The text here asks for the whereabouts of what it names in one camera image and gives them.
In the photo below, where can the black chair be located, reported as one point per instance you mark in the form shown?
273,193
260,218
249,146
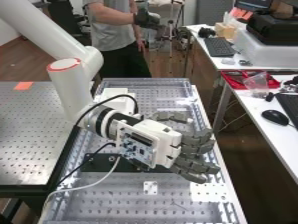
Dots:
64,16

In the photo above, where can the computer screen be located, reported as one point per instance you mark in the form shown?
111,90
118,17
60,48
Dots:
253,4

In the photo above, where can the tripod stand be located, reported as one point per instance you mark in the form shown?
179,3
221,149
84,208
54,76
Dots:
171,30

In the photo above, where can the large white box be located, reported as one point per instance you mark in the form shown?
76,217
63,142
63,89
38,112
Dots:
271,53

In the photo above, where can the black computer mouse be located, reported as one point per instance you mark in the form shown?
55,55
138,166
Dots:
275,117

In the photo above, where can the black keyboard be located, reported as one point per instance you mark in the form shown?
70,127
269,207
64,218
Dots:
219,46
291,106

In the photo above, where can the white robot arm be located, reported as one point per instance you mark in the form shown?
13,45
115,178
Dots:
71,83

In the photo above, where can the red tray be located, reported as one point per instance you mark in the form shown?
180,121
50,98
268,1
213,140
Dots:
232,80

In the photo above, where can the orange tape patch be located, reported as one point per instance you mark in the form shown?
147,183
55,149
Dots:
23,86

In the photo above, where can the person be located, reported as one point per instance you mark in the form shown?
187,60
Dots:
114,30

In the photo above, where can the small white box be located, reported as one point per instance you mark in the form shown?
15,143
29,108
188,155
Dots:
116,94

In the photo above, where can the dark grey five-finger robot hand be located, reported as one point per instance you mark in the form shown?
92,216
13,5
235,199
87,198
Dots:
154,140

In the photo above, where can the clear plastic bag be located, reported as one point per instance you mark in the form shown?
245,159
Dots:
257,85

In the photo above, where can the black device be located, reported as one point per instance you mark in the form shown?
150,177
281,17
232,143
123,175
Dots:
277,30

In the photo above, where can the clear box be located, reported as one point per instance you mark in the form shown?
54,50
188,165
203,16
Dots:
134,200

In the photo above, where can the small white square bracket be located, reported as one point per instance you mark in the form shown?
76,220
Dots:
151,187

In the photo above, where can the cardboard box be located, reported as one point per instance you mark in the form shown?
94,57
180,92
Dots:
225,30

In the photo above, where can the black plate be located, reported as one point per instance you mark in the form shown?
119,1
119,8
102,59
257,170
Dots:
104,165

